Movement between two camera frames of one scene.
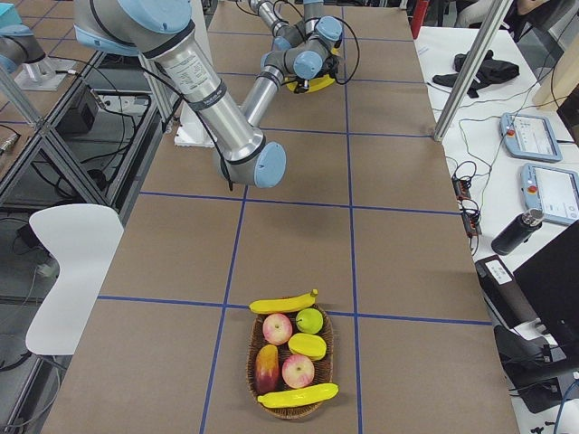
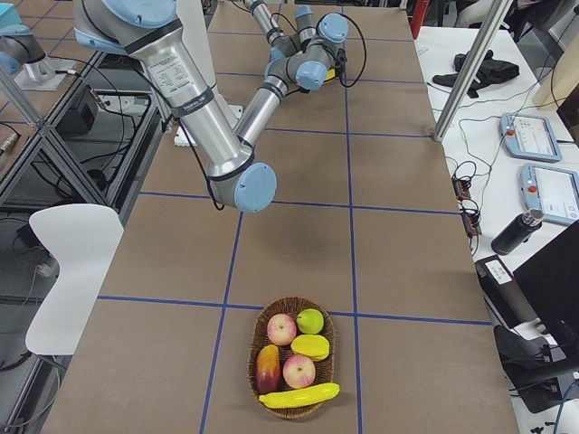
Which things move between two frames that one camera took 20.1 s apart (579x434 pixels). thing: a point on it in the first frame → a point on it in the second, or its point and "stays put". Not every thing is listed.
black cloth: (489, 70) stays put
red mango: (267, 369) stays put
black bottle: (517, 228) stays put
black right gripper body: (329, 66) → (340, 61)
